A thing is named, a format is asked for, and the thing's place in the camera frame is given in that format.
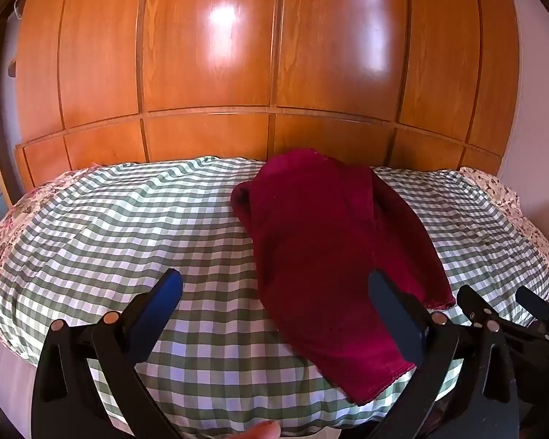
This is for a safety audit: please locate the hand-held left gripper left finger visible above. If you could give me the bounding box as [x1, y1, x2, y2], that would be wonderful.
[31, 268, 185, 439]

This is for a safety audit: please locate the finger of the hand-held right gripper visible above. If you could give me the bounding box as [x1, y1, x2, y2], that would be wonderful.
[456, 284, 491, 327]
[515, 286, 549, 330]

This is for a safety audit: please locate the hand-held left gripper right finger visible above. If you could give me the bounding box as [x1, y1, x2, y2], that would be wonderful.
[367, 270, 521, 439]

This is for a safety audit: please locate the dark red fleece garment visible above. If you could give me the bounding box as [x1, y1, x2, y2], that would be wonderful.
[231, 148, 456, 406]

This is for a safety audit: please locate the person's left hand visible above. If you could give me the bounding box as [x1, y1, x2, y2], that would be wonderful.
[237, 421, 283, 439]

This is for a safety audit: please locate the green checkered bed cover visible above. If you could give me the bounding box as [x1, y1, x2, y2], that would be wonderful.
[0, 155, 549, 436]

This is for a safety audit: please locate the floral bed sheet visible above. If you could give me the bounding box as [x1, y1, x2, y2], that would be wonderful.
[0, 166, 549, 279]

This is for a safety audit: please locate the wooden wardrobe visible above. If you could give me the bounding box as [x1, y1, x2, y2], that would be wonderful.
[10, 0, 520, 193]

